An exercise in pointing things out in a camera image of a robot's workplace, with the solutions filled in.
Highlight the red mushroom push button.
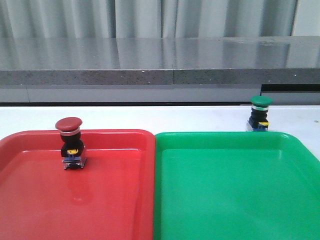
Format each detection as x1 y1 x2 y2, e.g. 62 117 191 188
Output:
55 117 87 170

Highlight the green mushroom push button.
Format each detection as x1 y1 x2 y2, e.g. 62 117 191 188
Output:
246 95 273 132

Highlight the grey stone bench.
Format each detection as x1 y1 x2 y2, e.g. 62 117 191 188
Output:
0 36 320 106

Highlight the red plastic tray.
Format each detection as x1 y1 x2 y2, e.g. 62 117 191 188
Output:
0 129 155 240

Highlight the green plastic tray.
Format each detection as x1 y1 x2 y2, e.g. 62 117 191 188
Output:
153 131 320 240

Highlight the grey pleated curtain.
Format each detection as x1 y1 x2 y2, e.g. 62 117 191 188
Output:
0 0 298 39

